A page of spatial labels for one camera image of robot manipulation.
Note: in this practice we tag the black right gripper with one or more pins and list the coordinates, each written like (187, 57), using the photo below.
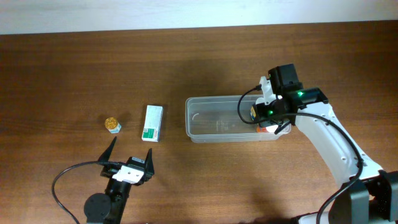
(260, 111)

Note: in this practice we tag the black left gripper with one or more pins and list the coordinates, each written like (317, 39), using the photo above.
(148, 170)

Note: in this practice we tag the dark bottle white cap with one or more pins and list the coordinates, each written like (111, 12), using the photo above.
(253, 113)

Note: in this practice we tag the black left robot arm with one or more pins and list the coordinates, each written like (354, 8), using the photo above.
(108, 207)

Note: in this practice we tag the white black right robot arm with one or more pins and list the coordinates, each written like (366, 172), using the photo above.
(367, 193)

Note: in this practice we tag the clear plastic container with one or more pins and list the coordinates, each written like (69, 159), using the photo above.
(212, 119)

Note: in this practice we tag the white green Panadol box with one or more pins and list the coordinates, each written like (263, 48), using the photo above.
(152, 123)

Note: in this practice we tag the small gold lid jar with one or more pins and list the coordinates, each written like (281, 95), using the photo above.
(112, 125)

